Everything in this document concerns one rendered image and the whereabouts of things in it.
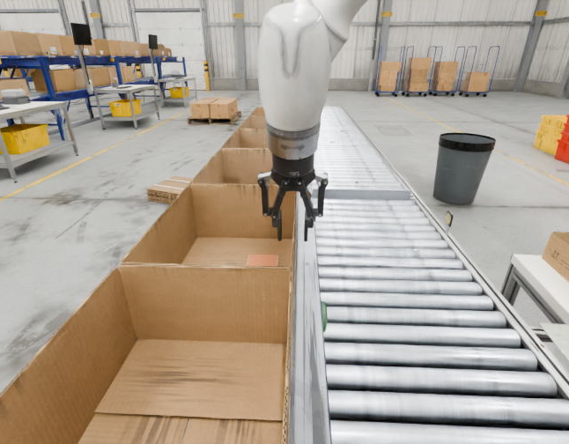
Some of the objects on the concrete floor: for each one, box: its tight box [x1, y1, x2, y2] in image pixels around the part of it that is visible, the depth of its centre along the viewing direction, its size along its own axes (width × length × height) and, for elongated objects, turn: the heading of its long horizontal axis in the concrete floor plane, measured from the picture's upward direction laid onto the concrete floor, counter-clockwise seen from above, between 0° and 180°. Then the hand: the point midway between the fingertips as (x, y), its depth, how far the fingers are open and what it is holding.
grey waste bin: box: [433, 132, 496, 205], centre depth 348 cm, size 50×50×64 cm
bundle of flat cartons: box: [146, 175, 194, 204], centre depth 361 cm, size 69×47×13 cm
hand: (292, 226), depth 73 cm, fingers open, 5 cm apart
